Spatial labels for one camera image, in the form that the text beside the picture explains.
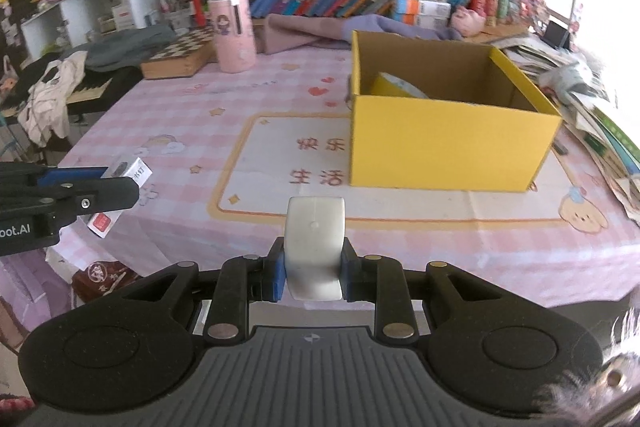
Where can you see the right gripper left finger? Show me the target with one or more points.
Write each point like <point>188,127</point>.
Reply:
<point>240,282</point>

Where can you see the small white card box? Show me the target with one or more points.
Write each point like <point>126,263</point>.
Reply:
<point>119,190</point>

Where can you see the wooden chess box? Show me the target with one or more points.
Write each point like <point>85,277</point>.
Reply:
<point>183,58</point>

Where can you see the cream shirt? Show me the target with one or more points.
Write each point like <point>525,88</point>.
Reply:
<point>45,111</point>

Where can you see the pink purple cloth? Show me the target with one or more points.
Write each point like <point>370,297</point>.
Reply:
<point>278,33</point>

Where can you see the black phone stand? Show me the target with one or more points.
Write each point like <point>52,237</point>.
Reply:
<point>556,36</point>

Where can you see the pink cartoon humidifier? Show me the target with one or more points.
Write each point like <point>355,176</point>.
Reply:
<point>233,37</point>

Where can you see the grey garment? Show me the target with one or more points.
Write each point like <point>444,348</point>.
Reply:
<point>126,48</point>

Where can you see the yellow tape roll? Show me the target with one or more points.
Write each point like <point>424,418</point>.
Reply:
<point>386,84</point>

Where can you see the pile of papers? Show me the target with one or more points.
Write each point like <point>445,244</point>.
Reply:
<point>610,137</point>

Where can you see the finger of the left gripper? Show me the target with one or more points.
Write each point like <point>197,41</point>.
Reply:
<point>57,176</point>
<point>73,200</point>

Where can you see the white computer mouse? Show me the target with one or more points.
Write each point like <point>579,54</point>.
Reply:
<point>314,236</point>

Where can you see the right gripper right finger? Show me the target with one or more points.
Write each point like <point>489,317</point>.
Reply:
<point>381,281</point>

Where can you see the orange white carton box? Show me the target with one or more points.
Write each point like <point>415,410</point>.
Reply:
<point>427,14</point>

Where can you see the yellow cardboard box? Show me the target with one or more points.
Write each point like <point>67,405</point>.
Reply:
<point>484,127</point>

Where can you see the pink pig figurine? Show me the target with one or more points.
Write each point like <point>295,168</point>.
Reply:
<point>466,22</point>

